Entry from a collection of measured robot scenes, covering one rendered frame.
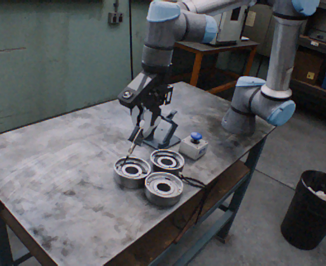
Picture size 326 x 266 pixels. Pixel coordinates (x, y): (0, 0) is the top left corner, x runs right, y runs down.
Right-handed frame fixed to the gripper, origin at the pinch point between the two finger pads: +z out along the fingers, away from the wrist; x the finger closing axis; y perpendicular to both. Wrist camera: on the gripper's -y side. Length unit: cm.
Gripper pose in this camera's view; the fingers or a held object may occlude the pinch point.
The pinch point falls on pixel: (139, 132)
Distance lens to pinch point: 83.9
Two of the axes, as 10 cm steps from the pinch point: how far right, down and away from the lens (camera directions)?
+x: -7.7, -4.1, 4.8
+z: -1.6, 8.6, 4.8
